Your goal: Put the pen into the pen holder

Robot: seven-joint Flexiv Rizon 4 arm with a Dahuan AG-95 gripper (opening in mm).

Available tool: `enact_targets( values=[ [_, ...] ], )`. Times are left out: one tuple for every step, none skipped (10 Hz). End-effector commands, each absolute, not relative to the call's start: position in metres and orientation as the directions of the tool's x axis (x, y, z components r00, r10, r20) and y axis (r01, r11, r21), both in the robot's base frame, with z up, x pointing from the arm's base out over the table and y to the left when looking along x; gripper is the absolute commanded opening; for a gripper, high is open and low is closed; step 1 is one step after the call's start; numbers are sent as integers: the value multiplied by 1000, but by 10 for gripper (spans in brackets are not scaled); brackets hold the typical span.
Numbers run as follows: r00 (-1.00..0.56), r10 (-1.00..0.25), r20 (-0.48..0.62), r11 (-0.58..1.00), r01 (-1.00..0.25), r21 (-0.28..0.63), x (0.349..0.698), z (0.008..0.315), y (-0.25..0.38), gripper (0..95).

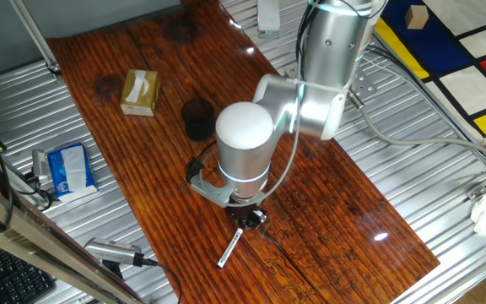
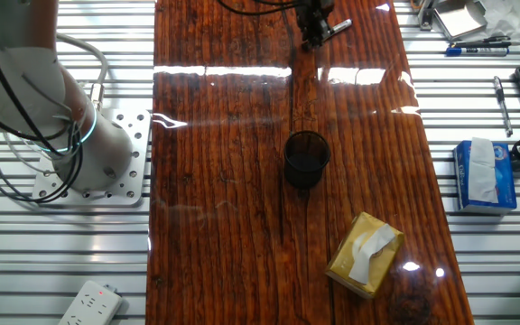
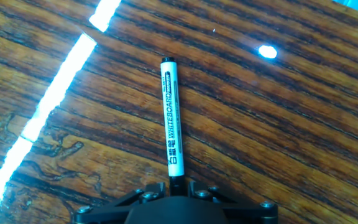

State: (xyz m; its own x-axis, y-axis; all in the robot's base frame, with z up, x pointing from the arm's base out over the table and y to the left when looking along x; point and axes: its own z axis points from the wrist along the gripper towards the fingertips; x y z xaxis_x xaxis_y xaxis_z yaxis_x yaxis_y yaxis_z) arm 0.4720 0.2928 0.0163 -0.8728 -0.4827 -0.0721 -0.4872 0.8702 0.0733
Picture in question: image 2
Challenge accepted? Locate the blue marker pen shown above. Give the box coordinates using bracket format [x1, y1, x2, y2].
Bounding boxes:
[444, 46, 510, 58]

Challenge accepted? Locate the shiny metal box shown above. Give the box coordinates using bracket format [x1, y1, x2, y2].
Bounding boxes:
[431, 0, 489, 41]

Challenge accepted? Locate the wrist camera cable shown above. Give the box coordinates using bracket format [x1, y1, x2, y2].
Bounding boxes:
[217, 0, 309, 17]

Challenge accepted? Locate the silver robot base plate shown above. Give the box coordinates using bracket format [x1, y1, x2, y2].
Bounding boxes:
[32, 107, 153, 209]

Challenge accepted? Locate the white marker pen black cap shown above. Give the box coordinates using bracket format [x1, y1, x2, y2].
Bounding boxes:
[325, 18, 354, 41]

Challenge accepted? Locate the white power strip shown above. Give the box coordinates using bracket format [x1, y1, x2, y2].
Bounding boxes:
[58, 279, 125, 325]

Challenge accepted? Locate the black mesh pen holder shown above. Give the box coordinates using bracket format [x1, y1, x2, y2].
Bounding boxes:
[283, 130, 332, 190]

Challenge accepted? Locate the black cable bundle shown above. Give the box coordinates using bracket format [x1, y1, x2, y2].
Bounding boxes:
[0, 0, 85, 204]

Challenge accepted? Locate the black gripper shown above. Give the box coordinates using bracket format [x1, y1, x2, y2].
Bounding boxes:
[296, 0, 336, 51]

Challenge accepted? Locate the thick grey base cable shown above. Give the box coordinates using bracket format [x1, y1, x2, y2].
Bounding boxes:
[55, 32, 110, 112]

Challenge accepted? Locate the gold tissue pack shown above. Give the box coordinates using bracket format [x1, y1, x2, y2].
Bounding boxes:
[324, 210, 405, 300]

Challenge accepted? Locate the glossy wood grain board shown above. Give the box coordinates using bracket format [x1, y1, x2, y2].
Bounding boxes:
[144, 0, 476, 325]

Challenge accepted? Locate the blue tissue pack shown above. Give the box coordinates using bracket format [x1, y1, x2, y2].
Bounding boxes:
[451, 137, 518, 216]

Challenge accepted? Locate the metal clamp bracket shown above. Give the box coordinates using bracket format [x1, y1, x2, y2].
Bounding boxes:
[416, 0, 435, 32]

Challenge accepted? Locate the white crumpled paper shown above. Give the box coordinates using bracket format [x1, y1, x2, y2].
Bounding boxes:
[480, 0, 520, 44]

